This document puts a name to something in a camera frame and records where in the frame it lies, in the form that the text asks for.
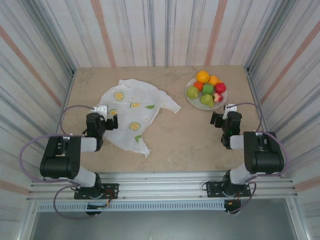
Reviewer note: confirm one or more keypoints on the white fruit-print plastic bag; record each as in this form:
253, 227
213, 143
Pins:
140, 117

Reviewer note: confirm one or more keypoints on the aluminium rail frame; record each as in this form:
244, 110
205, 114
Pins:
162, 185

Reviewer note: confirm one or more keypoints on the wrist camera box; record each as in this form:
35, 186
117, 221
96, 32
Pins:
229, 108
100, 109

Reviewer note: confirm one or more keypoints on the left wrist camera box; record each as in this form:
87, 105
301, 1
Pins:
100, 109

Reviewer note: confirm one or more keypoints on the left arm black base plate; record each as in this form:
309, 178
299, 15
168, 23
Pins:
112, 191

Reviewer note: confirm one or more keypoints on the green apple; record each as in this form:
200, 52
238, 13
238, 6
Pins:
207, 89

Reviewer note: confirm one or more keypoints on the red yellow peach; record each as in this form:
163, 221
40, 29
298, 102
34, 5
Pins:
218, 98

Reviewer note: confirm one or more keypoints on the red apple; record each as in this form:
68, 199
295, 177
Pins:
220, 88

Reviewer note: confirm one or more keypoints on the small red-orange tangerine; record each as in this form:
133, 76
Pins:
198, 85

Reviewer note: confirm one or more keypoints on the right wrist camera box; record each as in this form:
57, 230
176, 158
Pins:
229, 108

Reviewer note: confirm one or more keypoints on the green pear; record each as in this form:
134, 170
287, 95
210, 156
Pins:
192, 93
207, 100

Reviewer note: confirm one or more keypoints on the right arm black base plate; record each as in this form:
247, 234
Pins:
213, 188

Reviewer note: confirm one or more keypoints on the yellow fruit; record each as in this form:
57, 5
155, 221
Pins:
214, 80

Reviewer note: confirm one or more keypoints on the large orange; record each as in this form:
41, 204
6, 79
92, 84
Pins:
202, 76

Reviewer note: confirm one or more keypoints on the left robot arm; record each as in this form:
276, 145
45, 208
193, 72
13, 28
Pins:
57, 162

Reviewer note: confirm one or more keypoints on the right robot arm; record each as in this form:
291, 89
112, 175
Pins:
265, 160

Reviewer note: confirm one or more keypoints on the white checked plate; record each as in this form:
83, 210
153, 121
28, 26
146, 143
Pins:
193, 102

